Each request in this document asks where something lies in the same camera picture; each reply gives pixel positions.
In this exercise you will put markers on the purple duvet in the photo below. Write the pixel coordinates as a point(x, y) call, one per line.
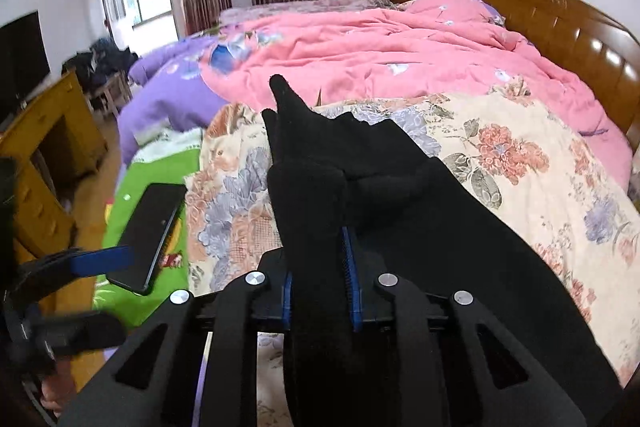
point(160, 102)

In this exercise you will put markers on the purple pillow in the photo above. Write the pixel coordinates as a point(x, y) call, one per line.
point(487, 13)

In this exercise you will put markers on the green cartoon mat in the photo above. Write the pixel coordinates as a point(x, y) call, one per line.
point(145, 172)

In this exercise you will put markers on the pile of dark clothes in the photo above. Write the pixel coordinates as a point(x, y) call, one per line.
point(105, 59)

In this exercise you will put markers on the yellow wooden desk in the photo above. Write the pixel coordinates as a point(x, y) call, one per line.
point(75, 127)

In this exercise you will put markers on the person's left hand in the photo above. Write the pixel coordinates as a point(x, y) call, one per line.
point(51, 398)

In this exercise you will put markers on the floral quilt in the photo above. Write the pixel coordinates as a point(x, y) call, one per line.
point(525, 167)

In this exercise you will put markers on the wooden stool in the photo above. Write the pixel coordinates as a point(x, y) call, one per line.
point(112, 94)

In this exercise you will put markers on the large wooden headboard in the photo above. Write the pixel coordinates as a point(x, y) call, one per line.
point(565, 27)

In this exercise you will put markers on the black pants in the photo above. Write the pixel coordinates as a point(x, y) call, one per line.
point(450, 257)

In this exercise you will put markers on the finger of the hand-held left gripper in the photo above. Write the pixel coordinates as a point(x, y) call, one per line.
point(100, 259)
point(85, 331)

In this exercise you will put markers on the black television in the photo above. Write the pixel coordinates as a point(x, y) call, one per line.
point(20, 62)

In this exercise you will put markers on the pale floral bedspread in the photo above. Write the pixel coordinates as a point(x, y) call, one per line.
point(280, 9)

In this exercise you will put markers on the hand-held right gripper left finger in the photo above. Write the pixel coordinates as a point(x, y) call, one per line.
point(286, 307)

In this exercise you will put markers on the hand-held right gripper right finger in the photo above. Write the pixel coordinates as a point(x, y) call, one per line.
point(354, 292)

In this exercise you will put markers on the pink duvet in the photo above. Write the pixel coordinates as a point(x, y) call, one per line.
point(375, 47)

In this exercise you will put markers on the black phone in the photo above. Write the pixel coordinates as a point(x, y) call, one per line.
point(147, 237)

